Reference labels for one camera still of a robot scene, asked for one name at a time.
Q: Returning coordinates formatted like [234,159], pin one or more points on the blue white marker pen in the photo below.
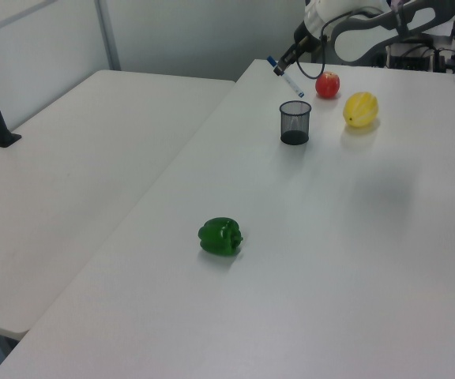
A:
[294,85]

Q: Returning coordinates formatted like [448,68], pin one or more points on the red apple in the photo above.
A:
[327,84]

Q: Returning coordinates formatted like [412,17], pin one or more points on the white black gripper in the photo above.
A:
[310,29]

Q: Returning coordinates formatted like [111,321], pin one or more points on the yellow striped melon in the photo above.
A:
[360,109]

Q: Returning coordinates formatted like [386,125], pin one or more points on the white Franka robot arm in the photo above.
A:
[369,35]

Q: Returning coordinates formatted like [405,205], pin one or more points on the green bell pepper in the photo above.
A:
[219,236]

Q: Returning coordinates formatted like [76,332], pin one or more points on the grey partition post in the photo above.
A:
[108,35]

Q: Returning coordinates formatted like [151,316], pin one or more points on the black mesh pen cup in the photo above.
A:
[295,123]

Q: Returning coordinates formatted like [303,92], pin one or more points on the black electronics box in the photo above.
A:
[413,57]

